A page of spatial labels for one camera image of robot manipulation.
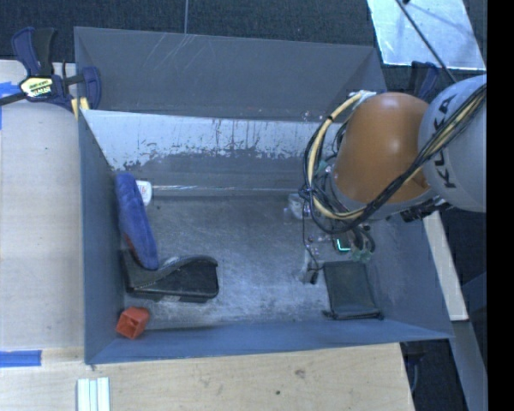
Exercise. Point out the small white packet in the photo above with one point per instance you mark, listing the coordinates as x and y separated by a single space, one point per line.
145 191

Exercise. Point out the red-orange square cup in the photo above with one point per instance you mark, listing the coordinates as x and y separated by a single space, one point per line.
132 322

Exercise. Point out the blue padded cloth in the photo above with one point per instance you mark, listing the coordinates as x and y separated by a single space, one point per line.
135 221

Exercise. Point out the pale wood board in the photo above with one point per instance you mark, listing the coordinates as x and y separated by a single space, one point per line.
38 229

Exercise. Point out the black cylinder on white bracket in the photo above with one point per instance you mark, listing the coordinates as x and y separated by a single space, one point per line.
415 213

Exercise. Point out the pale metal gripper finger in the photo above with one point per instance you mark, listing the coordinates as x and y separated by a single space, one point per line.
312 275
296 207

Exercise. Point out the grey metal bin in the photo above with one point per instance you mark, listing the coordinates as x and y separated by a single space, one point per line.
248 246

